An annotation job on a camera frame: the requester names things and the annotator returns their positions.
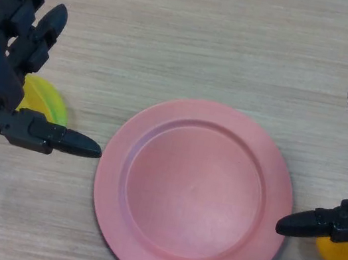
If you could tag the yellow green starfruit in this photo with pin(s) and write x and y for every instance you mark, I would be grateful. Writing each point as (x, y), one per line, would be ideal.
(44, 100)

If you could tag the pink round plate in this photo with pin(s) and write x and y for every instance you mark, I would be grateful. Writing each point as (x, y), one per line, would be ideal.
(193, 194)

